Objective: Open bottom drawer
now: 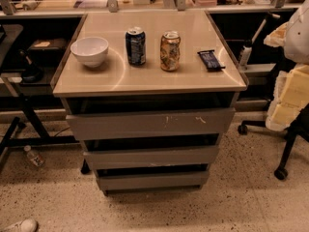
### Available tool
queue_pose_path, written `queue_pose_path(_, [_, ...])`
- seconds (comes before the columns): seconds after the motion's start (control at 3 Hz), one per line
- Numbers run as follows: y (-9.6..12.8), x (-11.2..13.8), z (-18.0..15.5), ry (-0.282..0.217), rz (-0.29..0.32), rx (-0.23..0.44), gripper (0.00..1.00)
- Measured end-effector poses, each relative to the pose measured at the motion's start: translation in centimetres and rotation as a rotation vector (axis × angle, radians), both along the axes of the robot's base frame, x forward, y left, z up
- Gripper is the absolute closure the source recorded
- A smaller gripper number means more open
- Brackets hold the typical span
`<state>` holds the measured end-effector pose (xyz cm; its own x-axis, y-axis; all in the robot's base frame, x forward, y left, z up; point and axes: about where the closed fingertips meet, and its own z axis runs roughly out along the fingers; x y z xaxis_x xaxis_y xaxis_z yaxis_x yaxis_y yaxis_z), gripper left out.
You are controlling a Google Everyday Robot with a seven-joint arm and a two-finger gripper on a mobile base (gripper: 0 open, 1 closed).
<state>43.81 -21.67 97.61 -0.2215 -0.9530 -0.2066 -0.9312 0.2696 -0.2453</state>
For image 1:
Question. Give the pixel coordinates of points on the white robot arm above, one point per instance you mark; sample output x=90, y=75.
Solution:
x=291, y=90

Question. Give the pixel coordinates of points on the grey middle drawer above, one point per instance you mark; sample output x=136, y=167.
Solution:
x=155, y=157

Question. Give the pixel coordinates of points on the grey drawer cabinet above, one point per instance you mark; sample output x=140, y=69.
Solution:
x=118, y=87

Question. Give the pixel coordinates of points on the white shoe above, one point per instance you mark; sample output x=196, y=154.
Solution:
x=27, y=225

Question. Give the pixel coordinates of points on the white ceramic bowl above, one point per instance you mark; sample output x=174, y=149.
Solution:
x=90, y=51

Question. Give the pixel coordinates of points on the grey drawer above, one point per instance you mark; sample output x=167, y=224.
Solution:
x=183, y=179
x=155, y=157
x=150, y=124

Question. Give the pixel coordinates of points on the grey bottom drawer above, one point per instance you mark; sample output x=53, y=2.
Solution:
x=183, y=179

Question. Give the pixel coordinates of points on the plastic water bottle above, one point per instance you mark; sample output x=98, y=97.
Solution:
x=34, y=156

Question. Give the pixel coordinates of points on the dark blue snack bar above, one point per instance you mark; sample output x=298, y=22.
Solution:
x=210, y=61

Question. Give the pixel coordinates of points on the white handheld tool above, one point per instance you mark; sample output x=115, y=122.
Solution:
x=246, y=50

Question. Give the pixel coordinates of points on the orange soda can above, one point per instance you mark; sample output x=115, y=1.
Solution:
x=170, y=51

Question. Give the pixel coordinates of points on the blue soda can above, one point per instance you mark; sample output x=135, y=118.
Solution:
x=136, y=46

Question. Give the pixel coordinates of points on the black box with label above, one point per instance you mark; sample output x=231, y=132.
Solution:
x=47, y=50

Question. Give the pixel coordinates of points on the black joystick device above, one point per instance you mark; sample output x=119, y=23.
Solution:
x=32, y=72

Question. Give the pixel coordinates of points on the grey top drawer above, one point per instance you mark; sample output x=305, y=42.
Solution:
x=150, y=124

